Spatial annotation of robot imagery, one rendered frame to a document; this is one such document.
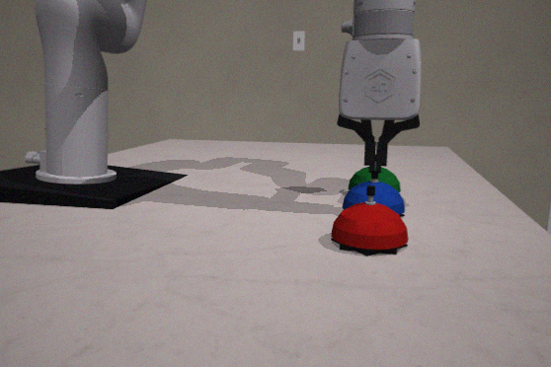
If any blue dome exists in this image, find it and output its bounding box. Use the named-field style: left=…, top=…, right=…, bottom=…
left=343, top=171, right=405, bottom=217

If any red dome bell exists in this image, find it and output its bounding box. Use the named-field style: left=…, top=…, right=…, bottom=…
left=331, top=185, right=408, bottom=257

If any green dome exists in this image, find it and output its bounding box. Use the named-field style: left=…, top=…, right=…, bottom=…
left=349, top=167, right=401, bottom=192

